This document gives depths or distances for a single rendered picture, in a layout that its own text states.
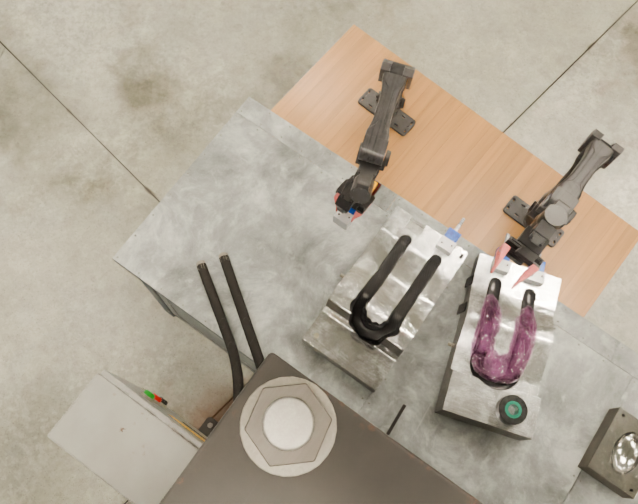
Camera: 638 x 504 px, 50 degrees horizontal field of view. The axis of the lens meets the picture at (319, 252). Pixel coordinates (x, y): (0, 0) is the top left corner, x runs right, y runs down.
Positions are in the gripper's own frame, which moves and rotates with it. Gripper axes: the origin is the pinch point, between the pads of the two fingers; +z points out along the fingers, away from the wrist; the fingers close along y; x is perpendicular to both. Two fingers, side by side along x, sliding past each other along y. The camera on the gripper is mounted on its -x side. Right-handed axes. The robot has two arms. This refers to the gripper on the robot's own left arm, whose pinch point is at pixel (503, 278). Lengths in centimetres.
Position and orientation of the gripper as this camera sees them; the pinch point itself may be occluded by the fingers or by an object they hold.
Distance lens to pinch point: 177.6
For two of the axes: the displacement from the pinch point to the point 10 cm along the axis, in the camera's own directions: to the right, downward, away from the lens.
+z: -6.3, 7.4, -2.3
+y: 7.7, 6.2, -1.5
